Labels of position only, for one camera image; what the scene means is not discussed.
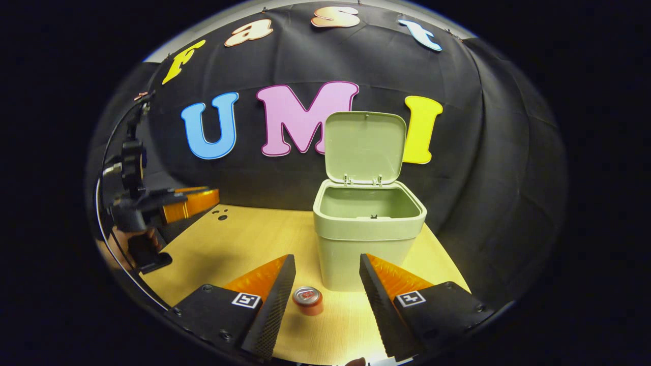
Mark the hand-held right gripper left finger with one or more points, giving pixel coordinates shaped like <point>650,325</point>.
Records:
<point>277,305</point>

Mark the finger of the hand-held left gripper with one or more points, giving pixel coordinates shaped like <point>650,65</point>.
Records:
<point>196,203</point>

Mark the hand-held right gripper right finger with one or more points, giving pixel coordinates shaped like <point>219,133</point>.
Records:
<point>379,300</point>

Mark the red pop can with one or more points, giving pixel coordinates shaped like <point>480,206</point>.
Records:
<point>308,302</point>

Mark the green desktop garbage bin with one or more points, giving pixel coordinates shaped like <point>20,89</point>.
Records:
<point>356,254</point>

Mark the wooden desktop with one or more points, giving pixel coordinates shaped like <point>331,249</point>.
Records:
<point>244,244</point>

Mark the small copper clip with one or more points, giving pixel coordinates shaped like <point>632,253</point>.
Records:
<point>141,95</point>

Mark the black backdrop cloth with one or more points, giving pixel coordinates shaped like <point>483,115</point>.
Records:
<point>457,203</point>

